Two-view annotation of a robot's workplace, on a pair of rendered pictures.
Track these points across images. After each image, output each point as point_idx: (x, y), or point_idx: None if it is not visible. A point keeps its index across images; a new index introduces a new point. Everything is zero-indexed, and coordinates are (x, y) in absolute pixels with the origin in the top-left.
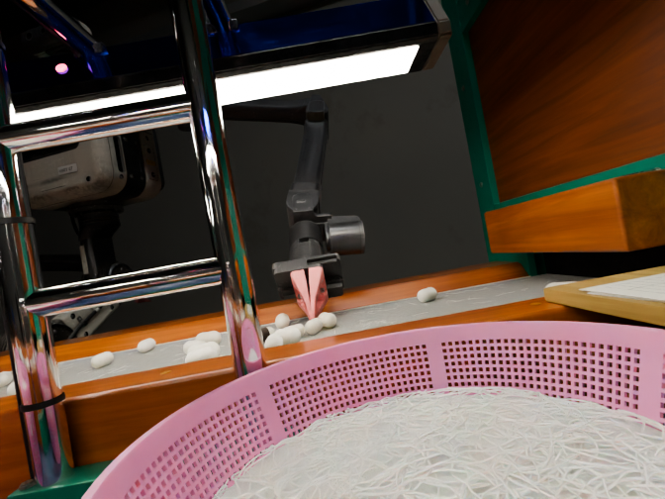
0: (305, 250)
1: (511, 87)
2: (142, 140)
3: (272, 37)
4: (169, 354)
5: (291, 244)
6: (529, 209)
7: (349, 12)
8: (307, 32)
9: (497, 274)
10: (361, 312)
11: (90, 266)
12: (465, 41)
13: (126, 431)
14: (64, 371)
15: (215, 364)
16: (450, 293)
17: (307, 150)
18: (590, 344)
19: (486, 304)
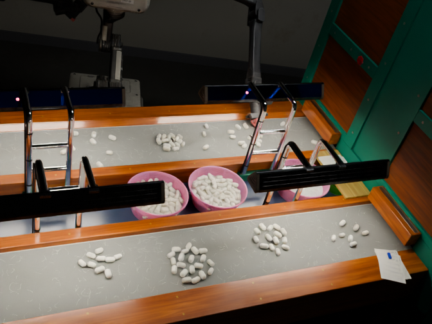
0: (258, 108)
1: (330, 71)
2: None
3: (290, 92)
4: (221, 135)
5: (252, 102)
6: (317, 117)
7: (306, 87)
8: (297, 93)
9: (299, 114)
10: (264, 125)
11: (108, 38)
12: (328, 35)
13: (251, 167)
14: (191, 134)
15: (263, 158)
16: (286, 120)
17: (256, 46)
18: None
19: (298, 137)
